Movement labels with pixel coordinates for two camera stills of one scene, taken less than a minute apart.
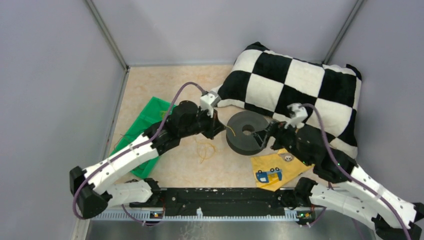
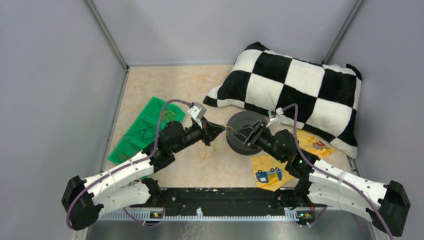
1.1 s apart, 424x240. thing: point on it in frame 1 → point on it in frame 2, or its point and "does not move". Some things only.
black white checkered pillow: [281, 87] does not move
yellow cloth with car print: [272, 171] does not move
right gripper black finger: [273, 127] → [258, 126]
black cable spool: [240, 130] does not move
